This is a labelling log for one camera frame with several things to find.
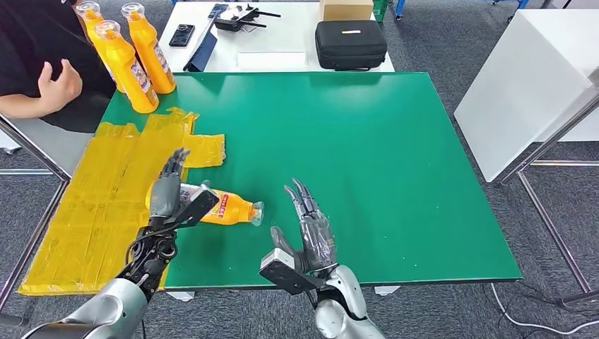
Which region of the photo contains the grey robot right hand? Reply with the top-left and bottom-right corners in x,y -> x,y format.
270,177 -> 339,275

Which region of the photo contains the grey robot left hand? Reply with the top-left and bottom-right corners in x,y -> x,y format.
148,147 -> 191,221

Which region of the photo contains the person's right hand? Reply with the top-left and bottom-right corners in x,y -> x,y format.
36,58 -> 84,117

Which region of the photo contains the orange detergent bottle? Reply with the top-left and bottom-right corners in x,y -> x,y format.
74,1 -> 126,93
145,181 -> 266,227
120,2 -> 177,95
93,19 -> 160,114

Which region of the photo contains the person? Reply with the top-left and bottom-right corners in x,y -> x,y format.
0,0 -> 118,134

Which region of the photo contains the grey bench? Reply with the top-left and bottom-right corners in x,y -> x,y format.
0,114 -> 95,178

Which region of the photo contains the yellow plastic sheet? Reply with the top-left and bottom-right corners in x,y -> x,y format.
18,107 -> 227,297

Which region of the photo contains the black smartphone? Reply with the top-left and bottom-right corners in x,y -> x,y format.
168,24 -> 196,48

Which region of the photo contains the dark blue tablet folio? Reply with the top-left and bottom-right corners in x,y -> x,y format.
182,13 -> 219,73

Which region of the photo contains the black remote controller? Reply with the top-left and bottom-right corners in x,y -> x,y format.
214,4 -> 282,32

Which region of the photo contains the black zip case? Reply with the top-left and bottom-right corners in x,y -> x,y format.
314,19 -> 389,72

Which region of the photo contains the white desk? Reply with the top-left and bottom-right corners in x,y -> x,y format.
158,1 -> 396,74

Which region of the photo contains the cardboard box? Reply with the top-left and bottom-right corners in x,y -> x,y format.
319,0 -> 374,22

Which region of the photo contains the green plastic crate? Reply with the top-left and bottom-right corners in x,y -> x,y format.
372,0 -> 390,23

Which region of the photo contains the blue metal rack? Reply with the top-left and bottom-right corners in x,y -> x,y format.
395,0 -> 530,20

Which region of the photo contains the white side table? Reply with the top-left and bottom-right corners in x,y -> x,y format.
453,9 -> 599,184

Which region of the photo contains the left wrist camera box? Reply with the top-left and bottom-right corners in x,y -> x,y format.
174,184 -> 220,230

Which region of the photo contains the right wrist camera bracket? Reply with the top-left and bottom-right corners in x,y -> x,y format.
259,248 -> 329,297

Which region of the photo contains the grey metal frame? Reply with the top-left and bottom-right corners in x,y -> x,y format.
0,117 -> 72,327
498,67 -> 599,306

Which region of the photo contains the white floor cable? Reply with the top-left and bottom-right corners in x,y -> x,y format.
490,282 -> 599,337

